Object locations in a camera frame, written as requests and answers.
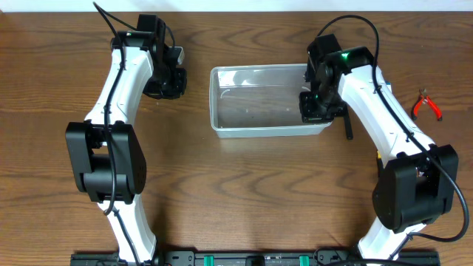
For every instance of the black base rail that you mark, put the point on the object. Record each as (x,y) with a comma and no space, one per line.
(320,257)

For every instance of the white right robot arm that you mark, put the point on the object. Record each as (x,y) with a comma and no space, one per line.
(414,174)

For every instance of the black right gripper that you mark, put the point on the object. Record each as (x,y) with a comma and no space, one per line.
(315,111)

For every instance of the clear plastic container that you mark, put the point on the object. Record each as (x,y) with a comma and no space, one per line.
(259,101)

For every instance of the black yellow screwdriver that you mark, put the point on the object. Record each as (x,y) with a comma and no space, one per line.
(378,157)

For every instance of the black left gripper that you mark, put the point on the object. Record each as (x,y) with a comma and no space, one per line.
(167,87)

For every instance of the small metal hammer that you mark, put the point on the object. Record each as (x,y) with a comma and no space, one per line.
(347,125)

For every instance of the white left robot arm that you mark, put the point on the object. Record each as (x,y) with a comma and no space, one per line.
(107,161)

